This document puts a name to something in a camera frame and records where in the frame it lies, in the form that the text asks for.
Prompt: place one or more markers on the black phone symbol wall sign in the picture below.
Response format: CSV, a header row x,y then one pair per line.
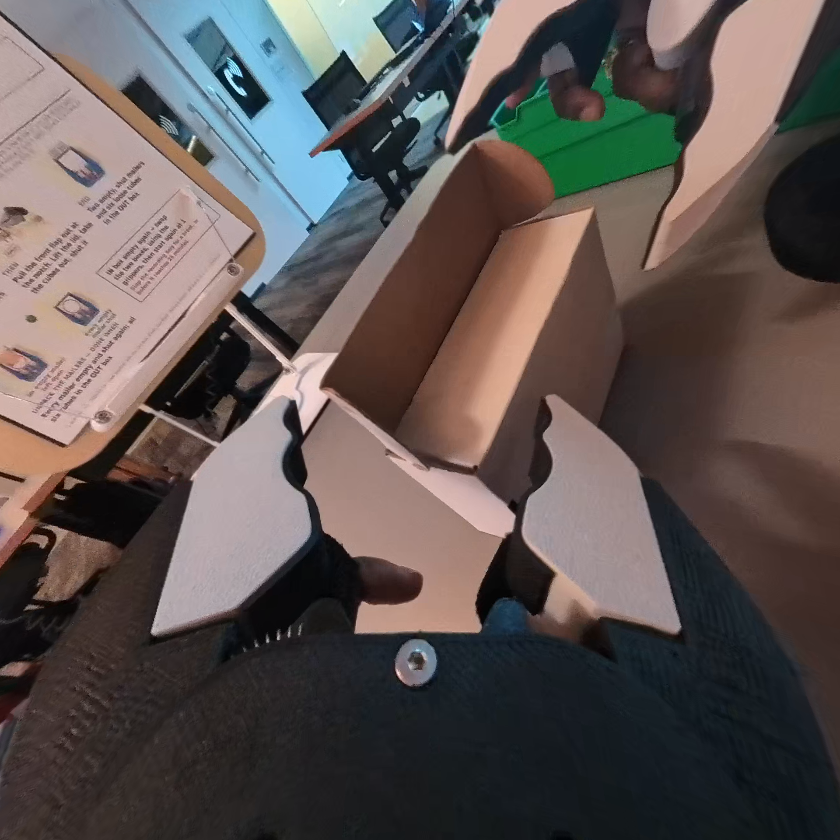
x,y
236,79

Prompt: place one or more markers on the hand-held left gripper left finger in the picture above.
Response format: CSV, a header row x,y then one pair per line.
x,y
243,531

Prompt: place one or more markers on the instruction sign board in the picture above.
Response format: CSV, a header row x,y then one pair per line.
x,y
98,229

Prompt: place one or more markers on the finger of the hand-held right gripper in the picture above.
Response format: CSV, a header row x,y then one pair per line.
x,y
485,59
722,164

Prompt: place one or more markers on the person's left hand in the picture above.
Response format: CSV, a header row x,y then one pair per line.
x,y
387,583

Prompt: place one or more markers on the black office chair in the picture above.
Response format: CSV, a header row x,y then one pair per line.
x,y
341,92

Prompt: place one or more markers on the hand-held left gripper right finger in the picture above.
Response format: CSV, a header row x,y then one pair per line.
x,y
590,525

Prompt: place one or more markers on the white metal sign stand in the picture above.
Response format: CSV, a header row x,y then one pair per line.
x,y
313,377

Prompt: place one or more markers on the black wave symbol wall sign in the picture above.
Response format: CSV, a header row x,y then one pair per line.
x,y
157,111

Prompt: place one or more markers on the white cardboard mailer box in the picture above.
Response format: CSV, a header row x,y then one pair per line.
x,y
446,367

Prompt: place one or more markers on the person's right hand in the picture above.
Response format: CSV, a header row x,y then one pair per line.
x,y
577,98

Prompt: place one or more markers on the green plastic bin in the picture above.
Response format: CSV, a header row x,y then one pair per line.
x,y
590,151

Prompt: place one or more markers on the background office table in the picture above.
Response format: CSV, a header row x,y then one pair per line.
x,y
400,72

